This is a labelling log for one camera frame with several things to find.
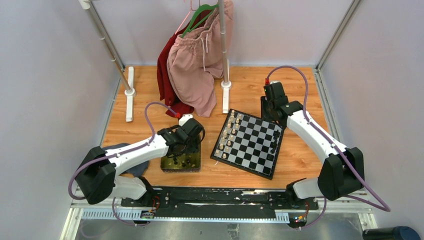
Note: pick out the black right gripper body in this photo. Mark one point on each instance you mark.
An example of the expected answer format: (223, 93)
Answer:
(266, 108)

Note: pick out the black chess pieces pile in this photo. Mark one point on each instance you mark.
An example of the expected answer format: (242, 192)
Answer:
(184, 160)

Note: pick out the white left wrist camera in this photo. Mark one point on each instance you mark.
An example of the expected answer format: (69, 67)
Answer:
(184, 119)

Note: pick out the pink shorts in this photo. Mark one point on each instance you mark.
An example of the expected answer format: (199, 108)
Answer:
(195, 62)

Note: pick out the dark red garment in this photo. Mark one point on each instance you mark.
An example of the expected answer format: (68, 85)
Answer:
(166, 91)

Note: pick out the dark blue cylinder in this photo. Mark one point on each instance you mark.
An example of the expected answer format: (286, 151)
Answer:
(391, 233)

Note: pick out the black and white chessboard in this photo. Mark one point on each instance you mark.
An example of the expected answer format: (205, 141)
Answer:
(250, 145)

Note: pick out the white clothes rack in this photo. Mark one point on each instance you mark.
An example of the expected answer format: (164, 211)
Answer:
(128, 82)

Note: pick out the green clothes hanger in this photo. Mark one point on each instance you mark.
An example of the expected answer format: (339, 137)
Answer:
(194, 23)

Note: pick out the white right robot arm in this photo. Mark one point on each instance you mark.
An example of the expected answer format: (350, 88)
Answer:
(342, 167)

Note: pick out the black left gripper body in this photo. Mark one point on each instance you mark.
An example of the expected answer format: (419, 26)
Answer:
(190, 143)

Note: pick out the pink clothes hanger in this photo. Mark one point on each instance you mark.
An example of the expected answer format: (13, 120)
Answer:
(183, 26)

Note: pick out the grey blue cloth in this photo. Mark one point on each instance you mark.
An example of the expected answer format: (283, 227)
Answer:
(136, 171)

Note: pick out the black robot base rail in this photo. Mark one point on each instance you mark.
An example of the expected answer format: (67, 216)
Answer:
(219, 205)

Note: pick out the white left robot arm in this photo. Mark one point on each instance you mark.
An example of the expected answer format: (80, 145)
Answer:
(99, 175)

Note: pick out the gold metal tin tray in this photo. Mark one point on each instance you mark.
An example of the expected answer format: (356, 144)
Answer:
(166, 165)

